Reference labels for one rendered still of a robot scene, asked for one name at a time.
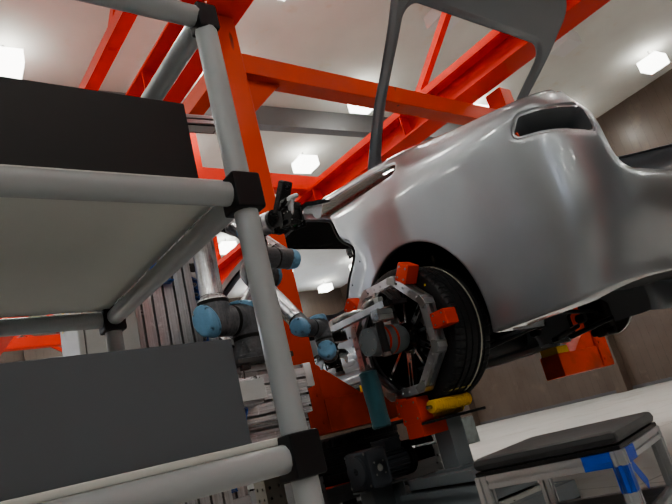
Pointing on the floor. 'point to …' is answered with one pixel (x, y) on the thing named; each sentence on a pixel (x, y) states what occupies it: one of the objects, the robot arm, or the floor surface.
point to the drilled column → (270, 491)
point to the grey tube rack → (16, 397)
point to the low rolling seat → (582, 461)
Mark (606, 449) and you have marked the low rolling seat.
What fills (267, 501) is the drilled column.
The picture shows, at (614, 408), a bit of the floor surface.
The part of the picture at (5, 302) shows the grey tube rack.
